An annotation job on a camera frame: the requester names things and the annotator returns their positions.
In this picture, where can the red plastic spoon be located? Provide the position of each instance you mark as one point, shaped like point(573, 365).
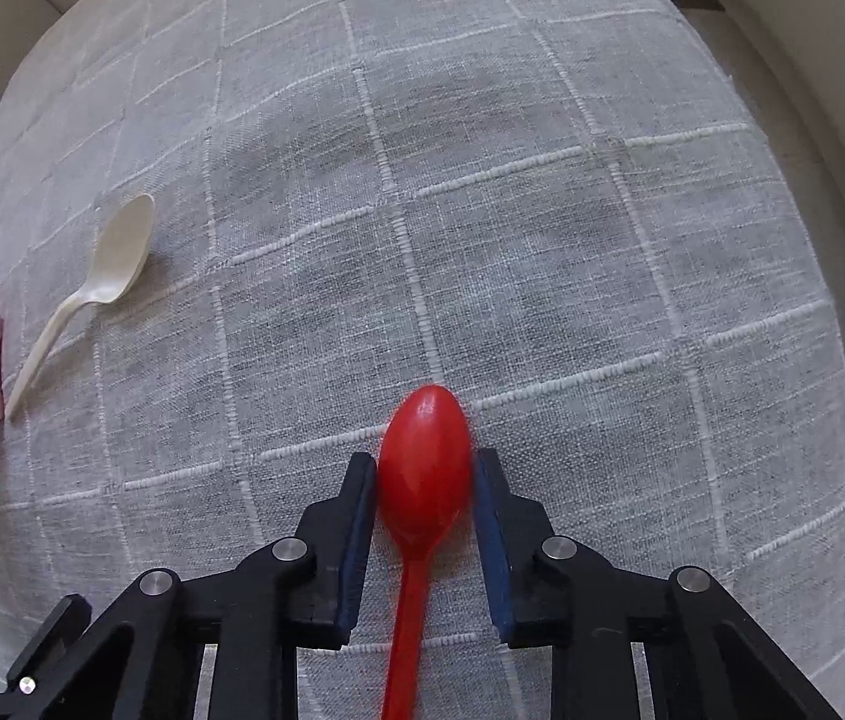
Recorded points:
point(423, 485)

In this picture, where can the white plastic spoon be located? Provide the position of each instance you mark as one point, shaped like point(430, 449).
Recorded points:
point(119, 257)

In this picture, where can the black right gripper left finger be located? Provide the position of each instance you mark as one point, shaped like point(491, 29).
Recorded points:
point(142, 657)

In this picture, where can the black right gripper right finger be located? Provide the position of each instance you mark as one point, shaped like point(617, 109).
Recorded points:
point(706, 656)

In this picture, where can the grey checked tablecloth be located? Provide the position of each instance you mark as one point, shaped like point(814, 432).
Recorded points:
point(558, 209)

